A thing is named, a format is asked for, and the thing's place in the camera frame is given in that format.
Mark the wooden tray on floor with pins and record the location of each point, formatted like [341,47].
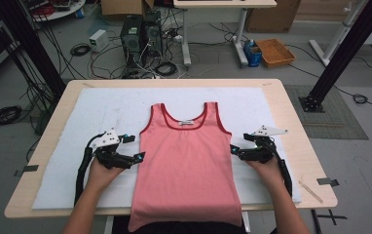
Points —
[275,52]

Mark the white table mat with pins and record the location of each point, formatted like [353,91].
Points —
[109,107]

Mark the white desk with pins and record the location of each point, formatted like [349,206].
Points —
[223,3]

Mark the black tape strip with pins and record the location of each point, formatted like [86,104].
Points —
[327,181]
[28,169]

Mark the thin wooden stick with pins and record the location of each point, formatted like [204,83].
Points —
[310,191]

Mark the person's left hand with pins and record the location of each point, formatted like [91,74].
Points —
[101,177]

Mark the blue box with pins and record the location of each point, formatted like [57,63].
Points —
[252,53]

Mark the large cardboard box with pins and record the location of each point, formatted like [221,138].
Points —
[271,16]

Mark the black metal frame post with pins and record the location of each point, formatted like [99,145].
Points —
[34,48]
[343,55]

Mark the small white device box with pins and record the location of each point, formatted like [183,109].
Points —
[98,40]

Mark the white table leg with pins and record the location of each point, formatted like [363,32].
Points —
[108,226]

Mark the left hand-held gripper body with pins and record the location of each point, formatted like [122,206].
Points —
[106,140]

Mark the pink tank top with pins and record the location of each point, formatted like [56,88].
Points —
[184,169]

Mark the white metal stand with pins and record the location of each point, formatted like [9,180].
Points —
[336,35]

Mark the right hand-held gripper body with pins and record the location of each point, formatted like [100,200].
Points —
[262,149]

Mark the round white table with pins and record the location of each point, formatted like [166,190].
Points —
[57,9]

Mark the grey floor mat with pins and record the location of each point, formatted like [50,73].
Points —
[333,117]

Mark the black tape cross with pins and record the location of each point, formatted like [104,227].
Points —
[331,217]

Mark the person's dark clothing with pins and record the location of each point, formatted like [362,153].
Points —
[187,229]

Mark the person's right hand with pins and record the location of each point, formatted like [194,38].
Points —
[267,174]

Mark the black computer tower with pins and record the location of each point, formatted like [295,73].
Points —
[152,34]
[131,40]

